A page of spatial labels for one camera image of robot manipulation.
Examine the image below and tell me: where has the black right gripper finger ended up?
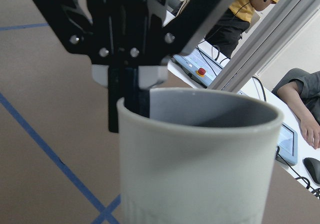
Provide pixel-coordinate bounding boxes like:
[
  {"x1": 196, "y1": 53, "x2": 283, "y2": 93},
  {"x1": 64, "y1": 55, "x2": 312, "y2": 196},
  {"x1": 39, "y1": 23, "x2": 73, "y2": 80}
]
[{"x1": 91, "y1": 64, "x2": 120, "y2": 133}]

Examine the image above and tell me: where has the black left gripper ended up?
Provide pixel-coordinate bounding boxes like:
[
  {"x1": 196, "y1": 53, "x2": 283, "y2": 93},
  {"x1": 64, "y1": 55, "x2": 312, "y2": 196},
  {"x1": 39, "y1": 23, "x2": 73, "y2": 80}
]
[{"x1": 32, "y1": 0, "x2": 234, "y2": 118}]

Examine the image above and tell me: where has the white HOME mug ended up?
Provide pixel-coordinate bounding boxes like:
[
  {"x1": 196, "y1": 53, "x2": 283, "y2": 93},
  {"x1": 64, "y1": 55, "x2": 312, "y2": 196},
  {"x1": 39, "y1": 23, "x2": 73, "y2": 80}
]
[{"x1": 117, "y1": 88, "x2": 284, "y2": 224}]

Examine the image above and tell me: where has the standing person yellow shirt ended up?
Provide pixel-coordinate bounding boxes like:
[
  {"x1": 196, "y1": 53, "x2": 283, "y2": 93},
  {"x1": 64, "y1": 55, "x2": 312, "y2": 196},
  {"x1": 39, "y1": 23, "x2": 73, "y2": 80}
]
[{"x1": 204, "y1": 0, "x2": 279, "y2": 58}]

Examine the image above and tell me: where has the seated person grey shirt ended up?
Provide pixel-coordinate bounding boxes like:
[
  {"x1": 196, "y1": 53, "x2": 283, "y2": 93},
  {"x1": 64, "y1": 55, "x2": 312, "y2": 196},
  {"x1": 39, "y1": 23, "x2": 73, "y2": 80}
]
[{"x1": 272, "y1": 68, "x2": 320, "y2": 149}]

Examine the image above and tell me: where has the black computer mouse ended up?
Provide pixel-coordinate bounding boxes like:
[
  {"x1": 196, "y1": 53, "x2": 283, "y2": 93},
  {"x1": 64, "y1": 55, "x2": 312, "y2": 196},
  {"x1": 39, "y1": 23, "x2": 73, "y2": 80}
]
[{"x1": 303, "y1": 157, "x2": 320, "y2": 184}]

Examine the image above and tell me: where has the teach pendant near post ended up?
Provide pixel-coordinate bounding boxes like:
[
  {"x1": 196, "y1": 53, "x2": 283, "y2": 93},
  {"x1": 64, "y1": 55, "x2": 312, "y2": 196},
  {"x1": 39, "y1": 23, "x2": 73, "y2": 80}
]
[{"x1": 172, "y1": 48, "x2": 223, "y2": 88}]

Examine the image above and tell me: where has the teach pendant far from post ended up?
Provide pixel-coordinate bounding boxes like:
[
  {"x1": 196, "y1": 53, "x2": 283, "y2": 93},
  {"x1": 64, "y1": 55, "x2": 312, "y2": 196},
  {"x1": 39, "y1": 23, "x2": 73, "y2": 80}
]
[{"x1": 275, "y1": 123, "x2": 298, "y2": 166}]

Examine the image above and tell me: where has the aluminium frame post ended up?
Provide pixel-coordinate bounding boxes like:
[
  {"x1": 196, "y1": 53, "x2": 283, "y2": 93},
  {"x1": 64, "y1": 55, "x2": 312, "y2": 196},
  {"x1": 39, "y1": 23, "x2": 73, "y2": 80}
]
[{"x1": 208, "y1": 0, "x2": 320, "y2": 92}]

